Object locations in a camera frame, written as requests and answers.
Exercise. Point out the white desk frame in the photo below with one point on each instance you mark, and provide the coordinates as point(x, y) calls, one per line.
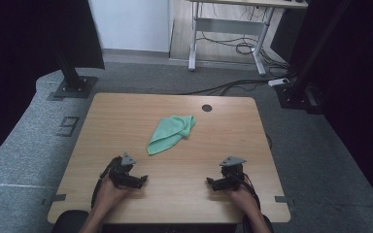
point(230, 26)

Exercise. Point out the white power strip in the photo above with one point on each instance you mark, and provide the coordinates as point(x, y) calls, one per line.
point(278, 82)

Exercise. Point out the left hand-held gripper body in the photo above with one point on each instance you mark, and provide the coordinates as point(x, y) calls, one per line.
point(120, 172)

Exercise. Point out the black table grommet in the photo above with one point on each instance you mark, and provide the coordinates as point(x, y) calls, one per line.
point(207, 108)

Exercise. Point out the person's right hand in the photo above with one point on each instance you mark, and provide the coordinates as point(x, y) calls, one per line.
point(244, 197)

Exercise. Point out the dark curtain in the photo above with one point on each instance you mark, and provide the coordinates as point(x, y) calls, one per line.
point(362, 81)
point(29, 48)

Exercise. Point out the person's left hand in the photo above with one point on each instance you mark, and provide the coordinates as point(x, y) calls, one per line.
point(109, 194)

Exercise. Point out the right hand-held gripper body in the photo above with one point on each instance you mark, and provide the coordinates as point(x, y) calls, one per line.
point(232, 174)

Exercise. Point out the green cloth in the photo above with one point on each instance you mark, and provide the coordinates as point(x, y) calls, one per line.
point(170, 134)

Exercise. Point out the grey tape strip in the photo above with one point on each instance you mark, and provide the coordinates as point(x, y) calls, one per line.
point(281, 199)

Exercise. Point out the black computer case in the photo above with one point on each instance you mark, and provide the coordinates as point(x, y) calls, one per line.
point(283, 35)

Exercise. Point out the black metal stand with base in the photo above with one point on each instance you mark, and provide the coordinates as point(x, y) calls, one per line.
point(73, 82)
point(299, 93)

